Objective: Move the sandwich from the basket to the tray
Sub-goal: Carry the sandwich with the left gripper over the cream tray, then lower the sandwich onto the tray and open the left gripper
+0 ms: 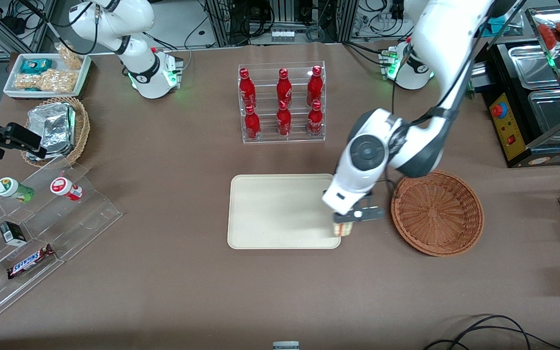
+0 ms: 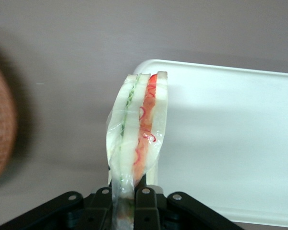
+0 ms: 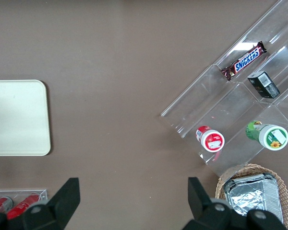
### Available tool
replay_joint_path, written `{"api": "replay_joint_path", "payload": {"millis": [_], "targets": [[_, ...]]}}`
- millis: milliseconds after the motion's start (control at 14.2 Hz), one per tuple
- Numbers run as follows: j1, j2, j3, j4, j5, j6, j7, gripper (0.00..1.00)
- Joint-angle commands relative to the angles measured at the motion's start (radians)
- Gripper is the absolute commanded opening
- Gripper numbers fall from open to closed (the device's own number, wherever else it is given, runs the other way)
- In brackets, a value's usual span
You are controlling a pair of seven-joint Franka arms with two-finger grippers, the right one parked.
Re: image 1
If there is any metal food pan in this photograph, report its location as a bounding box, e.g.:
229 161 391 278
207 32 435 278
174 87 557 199
528 90 560 142
508 45 560 91

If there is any black control box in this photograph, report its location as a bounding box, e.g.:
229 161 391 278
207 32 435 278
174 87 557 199
486 44 544 169

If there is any clear acrylic stepped stand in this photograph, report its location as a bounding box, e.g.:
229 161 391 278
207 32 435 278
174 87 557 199
0 160 123 329

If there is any Snickers chocolate bar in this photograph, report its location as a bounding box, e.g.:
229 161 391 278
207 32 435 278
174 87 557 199
7 245 56 280

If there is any red cola bottle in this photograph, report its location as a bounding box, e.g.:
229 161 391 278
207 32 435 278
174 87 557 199
308 100 323 137
277 100 292 138
244 105 262 141
239 68 256 110
307 66 323 106
276 68 293 105

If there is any cream plastic tray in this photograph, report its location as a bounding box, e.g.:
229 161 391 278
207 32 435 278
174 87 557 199
227 174 342 250

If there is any teal snack packet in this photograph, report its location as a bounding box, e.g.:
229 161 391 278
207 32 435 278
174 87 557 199
20 58 53 75

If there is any red lidded yogurt cup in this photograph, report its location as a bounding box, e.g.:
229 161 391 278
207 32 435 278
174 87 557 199
50 177 84 202

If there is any large brown wicker basket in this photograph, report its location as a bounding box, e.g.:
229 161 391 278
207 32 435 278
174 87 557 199
391 170 484 257

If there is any green lidded snack cup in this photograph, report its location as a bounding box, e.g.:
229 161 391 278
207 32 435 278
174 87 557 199
0 177 35 203

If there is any aluminium foil container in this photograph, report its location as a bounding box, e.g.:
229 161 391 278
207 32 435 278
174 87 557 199
26 103 76 159

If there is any small black carton box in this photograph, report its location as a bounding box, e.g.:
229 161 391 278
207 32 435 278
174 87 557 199
0 221 28 247

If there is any clear bag of nuts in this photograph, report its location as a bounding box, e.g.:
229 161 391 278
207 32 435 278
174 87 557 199
55 43 84 70

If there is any small light wicker basket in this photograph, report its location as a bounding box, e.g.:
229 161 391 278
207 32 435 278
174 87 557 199
21 96 90 168

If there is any clear acrylic bottle rack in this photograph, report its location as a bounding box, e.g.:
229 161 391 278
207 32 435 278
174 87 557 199
238 61 326 144

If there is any black floor cable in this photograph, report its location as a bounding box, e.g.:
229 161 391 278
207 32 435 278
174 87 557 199
423 315 560 350

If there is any white rectangular snack tray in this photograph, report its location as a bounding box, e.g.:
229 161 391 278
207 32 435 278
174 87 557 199
4 52 92 100

